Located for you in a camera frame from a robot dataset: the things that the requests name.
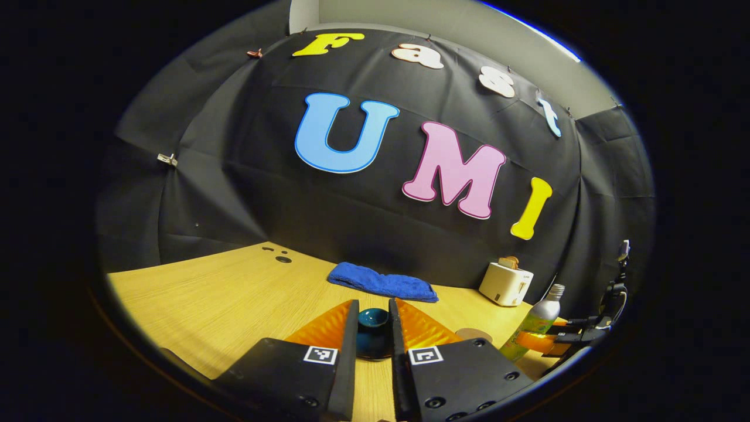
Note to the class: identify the blue folded towel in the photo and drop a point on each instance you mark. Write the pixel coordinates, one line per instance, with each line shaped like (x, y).
(381, 282)

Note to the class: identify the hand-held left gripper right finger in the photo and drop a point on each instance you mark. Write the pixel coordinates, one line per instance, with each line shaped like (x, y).
(399, 375)

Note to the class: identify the toasted bread slice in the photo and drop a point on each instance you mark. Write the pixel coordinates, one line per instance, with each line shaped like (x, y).
(508, 262)

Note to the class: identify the round brown coaster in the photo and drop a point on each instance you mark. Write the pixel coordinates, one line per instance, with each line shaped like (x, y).
(473, 334)

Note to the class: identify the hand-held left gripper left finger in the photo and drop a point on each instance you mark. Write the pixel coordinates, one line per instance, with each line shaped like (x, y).
(345, 375)

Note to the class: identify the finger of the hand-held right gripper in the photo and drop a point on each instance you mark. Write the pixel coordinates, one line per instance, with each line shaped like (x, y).
(542, 343)
(580, 325)

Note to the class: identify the white toaster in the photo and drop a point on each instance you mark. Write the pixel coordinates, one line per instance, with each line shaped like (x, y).
(505, 284)

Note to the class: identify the copper cloth clip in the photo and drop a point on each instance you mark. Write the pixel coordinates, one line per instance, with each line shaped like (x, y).
(255, 53)

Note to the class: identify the silver water bottle green label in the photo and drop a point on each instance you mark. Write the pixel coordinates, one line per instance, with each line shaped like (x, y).
(539, 319)

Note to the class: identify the silver metal cloth clip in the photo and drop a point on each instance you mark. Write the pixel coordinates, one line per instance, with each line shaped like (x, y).
(167, 159)

